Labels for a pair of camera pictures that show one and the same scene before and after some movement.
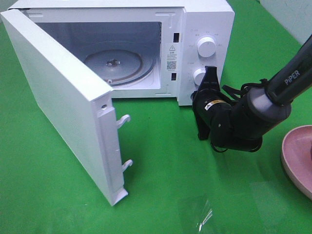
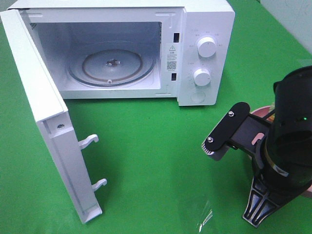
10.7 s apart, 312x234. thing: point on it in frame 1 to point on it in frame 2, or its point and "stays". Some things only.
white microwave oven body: x=139 y=49 stays
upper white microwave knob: x=206 y=47 stays
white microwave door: x=80 y=102 to x=53 y=118
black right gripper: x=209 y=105 to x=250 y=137
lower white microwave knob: x=198 y=75 stays
